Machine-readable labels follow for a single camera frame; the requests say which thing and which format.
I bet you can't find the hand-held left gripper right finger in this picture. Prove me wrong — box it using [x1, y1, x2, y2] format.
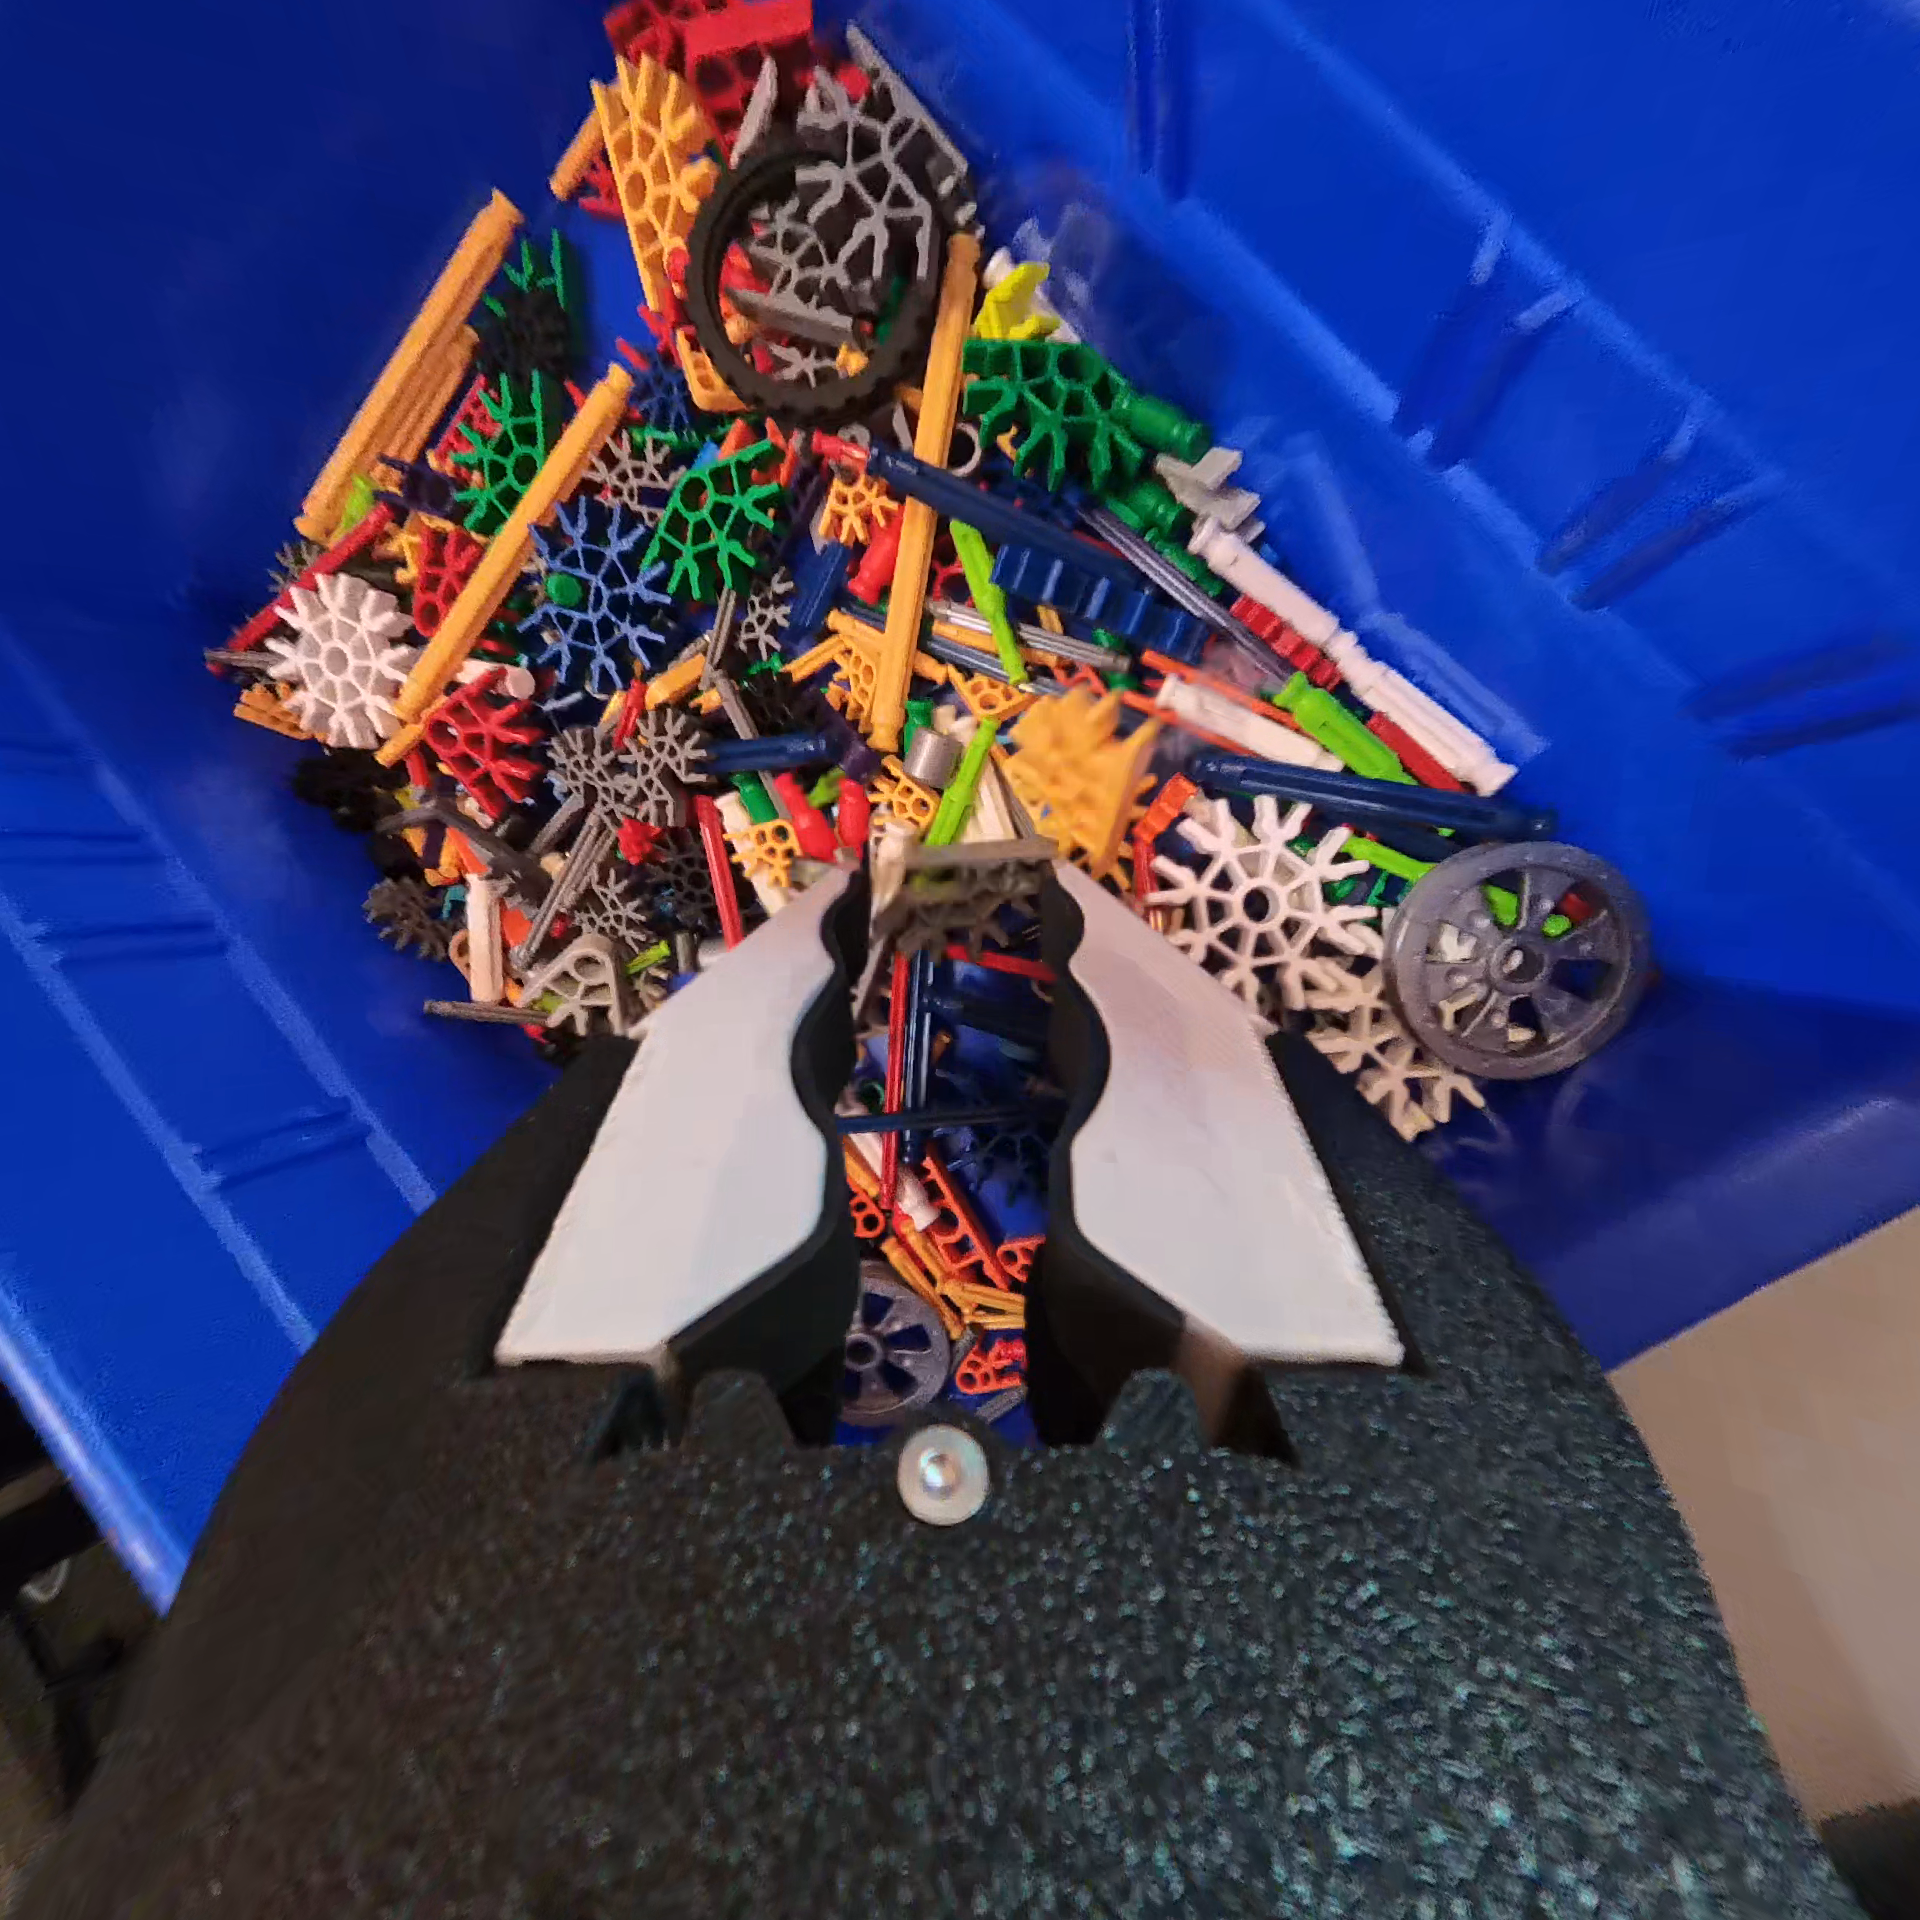
[1027, 861, 1408, 1441]

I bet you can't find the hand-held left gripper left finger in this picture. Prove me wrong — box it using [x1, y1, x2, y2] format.
[496, 861, 870, 1374]

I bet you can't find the grey snowflake connector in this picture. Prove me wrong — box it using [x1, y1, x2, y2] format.
[866, 835, 1059, 961]

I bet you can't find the pile of colourful toy pieces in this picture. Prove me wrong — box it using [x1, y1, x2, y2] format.
[201, 0, 1654, 1426]

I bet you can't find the blue plastic parts bin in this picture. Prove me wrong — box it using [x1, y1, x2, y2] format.
[0, 0, 1920, 1613]

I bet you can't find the grey plastic toy wheel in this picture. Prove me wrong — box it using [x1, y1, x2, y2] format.
[839, 1275, 953, 1426]
[1384, 838, 1654, 1080]

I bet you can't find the black rubber toy tire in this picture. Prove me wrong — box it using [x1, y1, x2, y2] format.
[689, 136, 976, 422]

